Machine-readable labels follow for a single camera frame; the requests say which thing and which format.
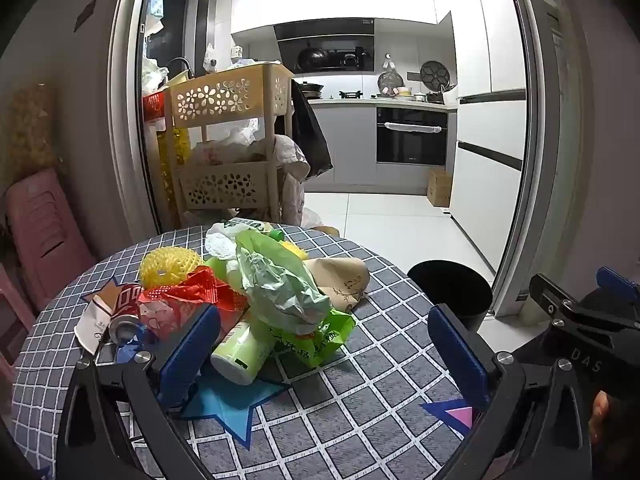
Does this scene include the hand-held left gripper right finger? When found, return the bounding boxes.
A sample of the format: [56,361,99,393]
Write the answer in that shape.
[427,302,593,480]

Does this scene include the floral cloth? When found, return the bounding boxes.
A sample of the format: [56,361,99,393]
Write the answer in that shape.
[272,134,312,227]

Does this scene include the red plastic basket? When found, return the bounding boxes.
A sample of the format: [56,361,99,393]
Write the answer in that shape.
[142,91,169,122]

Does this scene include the yellow textured board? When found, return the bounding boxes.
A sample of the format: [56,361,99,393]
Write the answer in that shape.
[7,84,57,172]

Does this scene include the cardboard box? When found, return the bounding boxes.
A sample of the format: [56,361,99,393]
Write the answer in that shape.
[427,168,454,209]

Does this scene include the beige plastic storage rack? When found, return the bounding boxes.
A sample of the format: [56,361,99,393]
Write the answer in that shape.
[162,61,297,217]

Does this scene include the red drink can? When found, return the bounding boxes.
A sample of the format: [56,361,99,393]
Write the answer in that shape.
[109,283,147,347]

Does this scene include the pink plastic stool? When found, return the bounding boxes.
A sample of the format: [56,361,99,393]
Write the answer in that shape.
[4,167,97,312]
[0,264,37,382]

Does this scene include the silver sliding door frame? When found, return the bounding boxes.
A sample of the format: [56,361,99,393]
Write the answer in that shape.
[107,0,587,319]

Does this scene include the blue and pink paper star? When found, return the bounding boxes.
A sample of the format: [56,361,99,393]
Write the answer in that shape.
[420,399,475,437]

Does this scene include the black built-in oven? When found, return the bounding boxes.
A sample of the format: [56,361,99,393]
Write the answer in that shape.
[375,106,449,167]

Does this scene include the red plastic bag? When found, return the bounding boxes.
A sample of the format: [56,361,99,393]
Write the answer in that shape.
[136,266,249,343]

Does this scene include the white paper cup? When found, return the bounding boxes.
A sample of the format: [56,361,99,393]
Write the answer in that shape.
[74,292,121,358]

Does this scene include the black trash bin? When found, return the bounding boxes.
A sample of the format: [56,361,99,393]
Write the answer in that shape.
[407,260,494,332]

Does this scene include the white wall cabinets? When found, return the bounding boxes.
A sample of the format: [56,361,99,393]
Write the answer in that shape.
[231,0,439,37]

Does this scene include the bright green plastic bag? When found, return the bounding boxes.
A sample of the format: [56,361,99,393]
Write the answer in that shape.
[269,309,357,369]

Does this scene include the pale green plastic bag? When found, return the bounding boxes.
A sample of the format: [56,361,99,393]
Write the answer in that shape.
[234,229,332,337]

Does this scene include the black range hood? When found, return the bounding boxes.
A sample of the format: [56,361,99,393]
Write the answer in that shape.
[273,18,377,74]

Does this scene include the white refrigerator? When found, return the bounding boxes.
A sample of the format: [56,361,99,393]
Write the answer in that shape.
[432,0,531,281]

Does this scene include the yellow package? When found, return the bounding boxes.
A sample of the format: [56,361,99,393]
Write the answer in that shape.
[157,127,192,202]

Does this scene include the white plastic bag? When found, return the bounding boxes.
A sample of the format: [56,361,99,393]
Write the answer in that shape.
[192,119,268,167]
[299,207,327,229]

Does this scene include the black hanging bag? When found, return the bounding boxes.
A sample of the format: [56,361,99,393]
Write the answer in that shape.
[290,80,334,179]

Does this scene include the light green plastic bottle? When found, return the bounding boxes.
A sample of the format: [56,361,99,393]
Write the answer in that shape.
[210,319,277,387]

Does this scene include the yellow foam fruit net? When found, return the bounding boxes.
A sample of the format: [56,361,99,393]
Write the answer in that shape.
[139,246,204,292]

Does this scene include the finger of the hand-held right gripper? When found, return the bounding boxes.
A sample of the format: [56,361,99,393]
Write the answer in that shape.
[595,266,640,306]
[529,272,583,322]

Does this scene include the crumpled white paper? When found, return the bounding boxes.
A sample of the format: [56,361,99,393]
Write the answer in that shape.
[204,221,252,262]

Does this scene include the brown paper cup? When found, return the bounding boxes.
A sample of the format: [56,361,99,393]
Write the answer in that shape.
[304,256,372,312]

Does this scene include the grey checked tablecloth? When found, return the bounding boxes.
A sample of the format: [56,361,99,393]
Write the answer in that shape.
[10,224,481,480]

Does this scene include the person's right hand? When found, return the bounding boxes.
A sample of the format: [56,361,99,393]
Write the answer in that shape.
[589,389,614,444]

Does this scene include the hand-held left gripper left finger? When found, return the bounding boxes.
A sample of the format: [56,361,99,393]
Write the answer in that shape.
[55,302,223,480]

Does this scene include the round metal steamer rack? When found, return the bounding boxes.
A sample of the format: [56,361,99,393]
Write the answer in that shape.
[419,60,454,93]

